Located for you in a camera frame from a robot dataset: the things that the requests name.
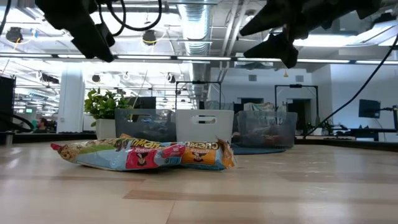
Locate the silver ribbed ceiling duct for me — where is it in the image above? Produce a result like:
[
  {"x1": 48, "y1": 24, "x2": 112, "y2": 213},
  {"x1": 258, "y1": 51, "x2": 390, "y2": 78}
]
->
[{"x1": 178, "y1": 2, "x2": 215, "y2": 100}]

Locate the black metal frame stand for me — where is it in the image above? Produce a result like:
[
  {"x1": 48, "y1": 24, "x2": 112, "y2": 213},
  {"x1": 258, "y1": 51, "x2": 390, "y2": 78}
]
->
[{"x1": 275, "y1": 83, "x2": 319, "y2": 127}]

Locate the red chocolate chip granola bar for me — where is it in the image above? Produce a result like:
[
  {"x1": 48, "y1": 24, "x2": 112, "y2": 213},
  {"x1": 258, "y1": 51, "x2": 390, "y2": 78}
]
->
[{"x1": 50, "y1": 133, "x2": 187, "y2": 172}]

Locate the black ceiling device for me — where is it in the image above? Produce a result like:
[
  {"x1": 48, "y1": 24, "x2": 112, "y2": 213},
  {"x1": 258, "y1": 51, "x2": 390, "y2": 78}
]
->
[
  {"x1": 5, "y1": 26, "x2": 24, "y2": 44},
  {"x1": 142, "y1": 29, "x2": 158, "y2": 46}
]

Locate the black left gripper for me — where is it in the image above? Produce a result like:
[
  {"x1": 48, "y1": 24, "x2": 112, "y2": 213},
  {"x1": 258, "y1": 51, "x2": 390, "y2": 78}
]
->
[{"x1": 34, "y1": 0, "x2": 116, "y2": 63}]

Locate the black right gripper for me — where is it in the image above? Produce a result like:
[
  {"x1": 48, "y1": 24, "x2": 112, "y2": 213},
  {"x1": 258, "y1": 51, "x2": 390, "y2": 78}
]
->
[{"x1": 238, "y1": 0, "x2": 359, "y2": 70}]

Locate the white plant pot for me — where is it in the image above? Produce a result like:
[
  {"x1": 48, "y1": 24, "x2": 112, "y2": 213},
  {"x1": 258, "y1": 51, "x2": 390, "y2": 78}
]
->
[{"x1": 95, "y1": 118, "x2": 116, "y2": 140}]

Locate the grey translucent plastic bin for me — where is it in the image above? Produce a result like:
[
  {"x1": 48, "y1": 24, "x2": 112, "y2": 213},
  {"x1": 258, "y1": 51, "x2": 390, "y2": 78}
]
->
[
  {"x1": 236, "y1": 110, "x2": 298, "y2": 149},
  {"x1": 114, "y1": 108, "x2": 177, "y2": 143}
]

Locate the white crumpled cover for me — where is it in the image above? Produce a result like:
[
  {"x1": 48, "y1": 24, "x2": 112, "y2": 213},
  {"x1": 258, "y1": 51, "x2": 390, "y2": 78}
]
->
[{"x1": 243, "y1": 101, "x2": 276, "y2": 113}]

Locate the green leafy plant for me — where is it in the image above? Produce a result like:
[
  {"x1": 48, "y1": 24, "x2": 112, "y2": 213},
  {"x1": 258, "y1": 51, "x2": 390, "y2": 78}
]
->
[{"x1": 83, "y1": 88, "x2": 133, "y2": 128}]

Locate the orange peanut butter granola bar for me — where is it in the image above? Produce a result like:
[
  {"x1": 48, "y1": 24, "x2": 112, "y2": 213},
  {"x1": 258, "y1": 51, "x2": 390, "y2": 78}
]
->
[{"x1": 181, "y1": 138, "x2": 236, "y2": 171}]

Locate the dark blue round mat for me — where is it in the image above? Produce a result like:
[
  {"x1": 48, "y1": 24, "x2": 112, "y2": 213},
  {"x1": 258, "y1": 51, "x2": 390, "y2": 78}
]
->
[{"x1": 231, "y1": 144, "x2": 289, "y2": 156}]

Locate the dark computer monitor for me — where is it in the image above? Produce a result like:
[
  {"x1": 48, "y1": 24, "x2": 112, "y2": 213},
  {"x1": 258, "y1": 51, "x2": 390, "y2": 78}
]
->
[{"x1": 127, "y1": 96, "x2": 157, "y2": 110}]

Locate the white plastic bin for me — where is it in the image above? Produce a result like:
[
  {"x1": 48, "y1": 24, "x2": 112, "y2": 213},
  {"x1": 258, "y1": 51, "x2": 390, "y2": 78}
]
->
[{"x1": 175, "y1": 109, "x2": 234, "y2": 144}]

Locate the black upright panel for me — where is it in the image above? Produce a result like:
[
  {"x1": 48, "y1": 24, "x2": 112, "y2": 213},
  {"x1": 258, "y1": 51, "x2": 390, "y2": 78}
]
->
[{"x1": 0, "y1": 76, "x2": 16, "y2": 133}]

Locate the person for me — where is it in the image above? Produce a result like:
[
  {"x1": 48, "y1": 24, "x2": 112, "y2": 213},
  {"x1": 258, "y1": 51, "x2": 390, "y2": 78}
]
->
[{"x1": 34, "y1": 117, "x2": 49, "y2": 134}]

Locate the white building pillar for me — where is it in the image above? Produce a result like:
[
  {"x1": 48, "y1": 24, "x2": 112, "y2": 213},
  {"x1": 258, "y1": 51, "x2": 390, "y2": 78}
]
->
[{"x1": 57, "y1": 62, "x2": 86, "y2": 134}]

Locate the dark wall monitor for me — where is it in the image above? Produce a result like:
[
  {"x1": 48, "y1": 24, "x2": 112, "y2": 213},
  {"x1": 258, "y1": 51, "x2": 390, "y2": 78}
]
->
[{"x1": 358, "y1": 98, "x2": 381, "y2": 119}]

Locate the long black hanging cable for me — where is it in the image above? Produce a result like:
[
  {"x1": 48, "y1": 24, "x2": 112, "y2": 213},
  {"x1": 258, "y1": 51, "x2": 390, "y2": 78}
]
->
[{"x1": 303, "y1": 32, "x2": 398, "y2": 138}]

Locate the long ceiling light strip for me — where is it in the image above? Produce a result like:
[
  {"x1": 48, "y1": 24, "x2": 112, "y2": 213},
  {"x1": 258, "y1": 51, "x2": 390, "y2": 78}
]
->
[{"x1": 0, "y1": 52, "x2": 398, "y2": 65}]

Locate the black desk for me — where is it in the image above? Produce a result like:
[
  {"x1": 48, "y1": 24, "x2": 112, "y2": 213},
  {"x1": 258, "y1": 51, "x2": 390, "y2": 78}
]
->
[{"x1": 329, "y1": 126, "x2": 398, "y2": 134}]

